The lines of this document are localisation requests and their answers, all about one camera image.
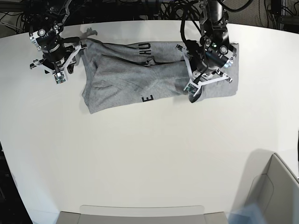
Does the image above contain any grey tray at bottom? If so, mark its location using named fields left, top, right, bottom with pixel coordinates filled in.
left=57, top=205, right=228, bottom=224

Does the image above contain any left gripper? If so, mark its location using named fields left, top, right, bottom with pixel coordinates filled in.
left=176, top=43, right=234, bottom=103

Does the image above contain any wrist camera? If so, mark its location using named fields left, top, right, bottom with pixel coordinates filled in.
left=184, top=82, right=200, bottom=97
left=53, top=72, right=67, bottom=84

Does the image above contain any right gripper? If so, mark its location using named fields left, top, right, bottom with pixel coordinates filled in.
left=29, top=43, right=86, bottom=76

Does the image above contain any blue blurred object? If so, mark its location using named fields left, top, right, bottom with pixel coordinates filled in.
left=228, top=203, right=267, bottom=224

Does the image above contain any black cable bundle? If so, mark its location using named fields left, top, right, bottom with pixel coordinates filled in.
left=140, top=0, right=206, bottom=21

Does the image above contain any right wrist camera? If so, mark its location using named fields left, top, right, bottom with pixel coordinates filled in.
left=53, top=72, right=67, bottom=84

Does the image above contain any grey T-shirt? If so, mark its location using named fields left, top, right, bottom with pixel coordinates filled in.
left=81, top=39, right=239, bottom=113

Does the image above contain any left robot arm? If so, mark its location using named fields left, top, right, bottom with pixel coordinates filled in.
left=177, top=0, right=236, bottom=103

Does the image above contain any grey box at right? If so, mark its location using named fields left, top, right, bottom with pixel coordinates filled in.
left=244, top=154, right=299, bottom=224

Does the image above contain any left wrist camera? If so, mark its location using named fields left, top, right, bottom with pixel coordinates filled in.
left=184, top=82, right=200, bottom=97

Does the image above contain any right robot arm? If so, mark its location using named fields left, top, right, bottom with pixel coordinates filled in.
left=29, top=0, right=87, bottom=84

